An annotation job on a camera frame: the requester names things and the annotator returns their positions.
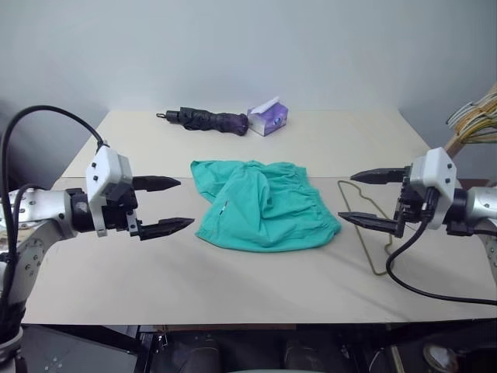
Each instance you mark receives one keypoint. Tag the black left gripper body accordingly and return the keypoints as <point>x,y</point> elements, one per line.
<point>116,210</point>

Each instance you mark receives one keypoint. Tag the dark rounded shape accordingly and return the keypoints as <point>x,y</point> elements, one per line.
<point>310,355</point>
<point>209,355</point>

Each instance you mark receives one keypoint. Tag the teal cloth garment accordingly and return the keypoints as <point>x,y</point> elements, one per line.
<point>272,210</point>

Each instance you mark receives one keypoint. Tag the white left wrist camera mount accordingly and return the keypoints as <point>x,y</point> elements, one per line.
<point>103,167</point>

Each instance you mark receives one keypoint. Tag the wooden clothes rack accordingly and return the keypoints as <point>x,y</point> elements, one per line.
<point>455,147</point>

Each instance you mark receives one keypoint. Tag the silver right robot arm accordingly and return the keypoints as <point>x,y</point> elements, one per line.
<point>479,204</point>

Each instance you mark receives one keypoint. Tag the folded dark purple umbrella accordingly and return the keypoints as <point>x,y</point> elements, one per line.
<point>217,121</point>

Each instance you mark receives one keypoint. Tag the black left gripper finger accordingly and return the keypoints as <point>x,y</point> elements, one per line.
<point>155,183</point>
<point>167,226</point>

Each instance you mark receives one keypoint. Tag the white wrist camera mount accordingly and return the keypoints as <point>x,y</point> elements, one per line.
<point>103,167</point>
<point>436,167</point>

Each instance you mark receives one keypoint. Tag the brown cardboard box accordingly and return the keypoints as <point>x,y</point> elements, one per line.
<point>475,183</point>

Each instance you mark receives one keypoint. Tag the purple tissue box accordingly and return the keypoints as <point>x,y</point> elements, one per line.
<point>272,122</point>

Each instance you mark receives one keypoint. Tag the white tissue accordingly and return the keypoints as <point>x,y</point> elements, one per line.
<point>268,104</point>

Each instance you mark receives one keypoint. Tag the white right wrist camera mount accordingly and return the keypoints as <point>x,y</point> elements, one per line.
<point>436,167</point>

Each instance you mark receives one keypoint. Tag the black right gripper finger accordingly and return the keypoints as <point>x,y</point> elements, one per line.
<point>369,221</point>
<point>380,175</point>

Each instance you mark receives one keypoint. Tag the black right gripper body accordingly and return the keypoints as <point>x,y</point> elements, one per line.
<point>411,202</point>

